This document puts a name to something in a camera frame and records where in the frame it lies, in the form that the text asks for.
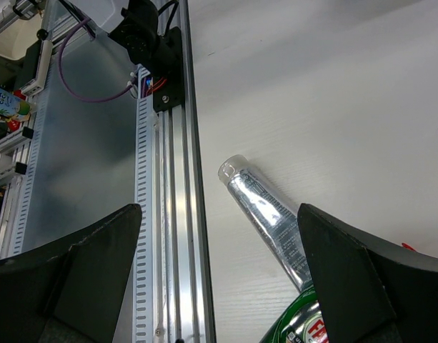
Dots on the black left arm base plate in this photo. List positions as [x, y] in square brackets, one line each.
[169, 90]

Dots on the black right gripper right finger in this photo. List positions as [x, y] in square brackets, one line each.
[368, 289]

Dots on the aluminium mounting rail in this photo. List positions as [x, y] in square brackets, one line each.
[183, 301]

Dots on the green Fairy dish soap bottle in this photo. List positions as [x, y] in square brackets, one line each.
[301, 322]

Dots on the silver toothpaste tube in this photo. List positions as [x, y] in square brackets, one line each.
[273, 215]

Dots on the coconut water carton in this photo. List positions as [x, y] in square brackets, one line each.
[12, 107]

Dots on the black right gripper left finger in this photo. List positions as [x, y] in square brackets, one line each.
[71, 289]

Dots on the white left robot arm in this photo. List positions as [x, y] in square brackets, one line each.
[138, 34]

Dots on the slotted white cable duct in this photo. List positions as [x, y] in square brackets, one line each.
[143, 323]

